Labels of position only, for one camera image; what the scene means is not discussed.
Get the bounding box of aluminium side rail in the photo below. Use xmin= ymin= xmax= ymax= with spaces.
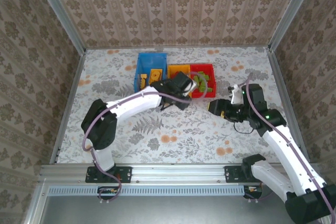
xmin=49 ymin=49 xmax=87 ymax=166
xmin=266 ymin=47 xmax=312 ymax=163

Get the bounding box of floral tablecloth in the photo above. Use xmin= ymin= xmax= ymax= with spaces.
xmin=56 ymin=47 xmax=310 ymax=164

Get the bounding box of yellow plastic bin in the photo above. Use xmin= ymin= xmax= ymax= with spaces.
xmin=167 ymin=63 xmax=191 ymax=81

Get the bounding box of right black mount plate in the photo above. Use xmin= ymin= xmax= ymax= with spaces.
xmin=224 ymin=165 xmax=263 ymax=184

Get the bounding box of black mount plate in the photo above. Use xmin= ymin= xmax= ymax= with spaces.
xmin=224 ymin=165 xmax=263 ymax=184
xmin=85 ymin=165 xmax=133 ymax=184

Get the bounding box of grey metal panel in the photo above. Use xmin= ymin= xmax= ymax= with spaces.
xmin=39 ymin=195 xmax=326 ymax=224

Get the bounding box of white slotted cable duct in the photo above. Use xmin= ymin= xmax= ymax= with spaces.
xmin=48 ymin=185 xmax=245 ymax=197

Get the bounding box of right black camera cable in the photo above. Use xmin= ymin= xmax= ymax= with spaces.
xmin=233 ymin=120 xmax=255 ymax=134

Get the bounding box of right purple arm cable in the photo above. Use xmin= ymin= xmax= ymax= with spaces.
xmin=245 ymin=73 xmax=335 ymax=224

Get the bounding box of red plastic bin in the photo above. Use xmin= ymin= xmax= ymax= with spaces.
xmin=189 ymin=62 xmax=217 ymax=99

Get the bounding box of blue plastic bin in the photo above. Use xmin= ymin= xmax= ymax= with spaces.
xmin=133 ymin=52 xmax=168 ymax=93

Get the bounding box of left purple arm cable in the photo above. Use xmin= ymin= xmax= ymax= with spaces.
xmin=82 ymin=76 xmax=209 ymax=204

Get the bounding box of left black mount plate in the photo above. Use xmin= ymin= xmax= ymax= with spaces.
xmin=85 ymin=165 xmax=133 ymax=184

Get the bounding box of aluminium corner post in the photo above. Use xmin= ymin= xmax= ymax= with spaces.
xmin=267 ymin=0 xmax=320 ymax=50
xmin=30 ymin=0 xmax=87 ymax=54

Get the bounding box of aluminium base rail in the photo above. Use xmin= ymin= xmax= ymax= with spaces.
xmin=39 ymin=163 xmax=318 ymax=186

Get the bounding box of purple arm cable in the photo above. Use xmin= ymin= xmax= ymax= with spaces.
xmin=245 ymin=73 xmax=335 ymax=224
xmin=82 ymin=76 xmax=209 ymax=204

